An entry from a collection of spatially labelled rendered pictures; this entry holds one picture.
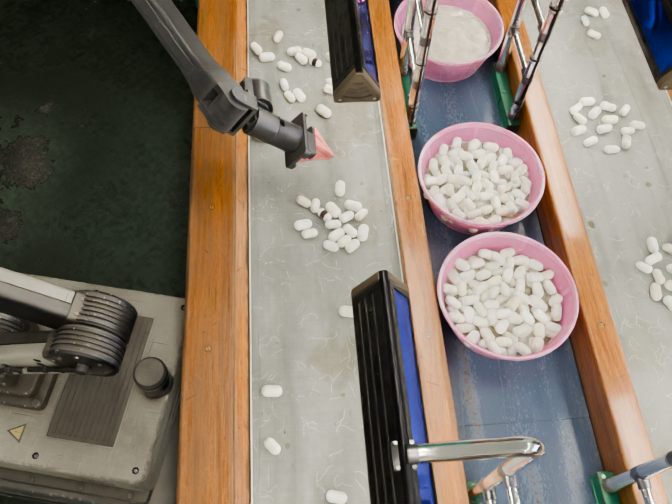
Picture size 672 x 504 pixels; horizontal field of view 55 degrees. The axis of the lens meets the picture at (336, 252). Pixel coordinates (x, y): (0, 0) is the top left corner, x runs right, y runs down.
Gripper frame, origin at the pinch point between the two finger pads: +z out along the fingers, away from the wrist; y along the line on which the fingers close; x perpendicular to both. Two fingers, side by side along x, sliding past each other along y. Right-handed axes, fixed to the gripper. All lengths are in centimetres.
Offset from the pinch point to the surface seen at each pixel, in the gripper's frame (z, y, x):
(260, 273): -8.1, -23.2, 14.3
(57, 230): -16, 36, 117
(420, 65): 8.6, 13.7, -20.6
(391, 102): 14.0, 16.3, -7.3
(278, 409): -6, -50, 13
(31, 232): -22, 36, 122
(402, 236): 12.2, -18.4, -5.8
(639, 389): 44, -52, -29
